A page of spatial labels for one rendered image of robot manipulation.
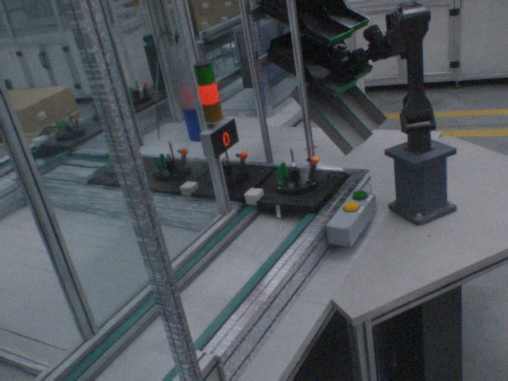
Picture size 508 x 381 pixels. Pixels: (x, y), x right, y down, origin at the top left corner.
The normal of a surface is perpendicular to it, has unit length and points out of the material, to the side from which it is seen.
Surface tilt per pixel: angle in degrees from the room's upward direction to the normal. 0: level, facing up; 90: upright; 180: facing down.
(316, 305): 0
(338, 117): 45
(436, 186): 90
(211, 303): 0
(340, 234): 90
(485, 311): 0
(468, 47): 90
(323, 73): 25
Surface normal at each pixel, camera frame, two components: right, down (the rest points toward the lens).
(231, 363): 0.85, 0.10
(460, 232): -0.17, -0.88
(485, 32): -0.34, 0.47
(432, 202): 0.41, 0.34
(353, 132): 0.42, -0.50
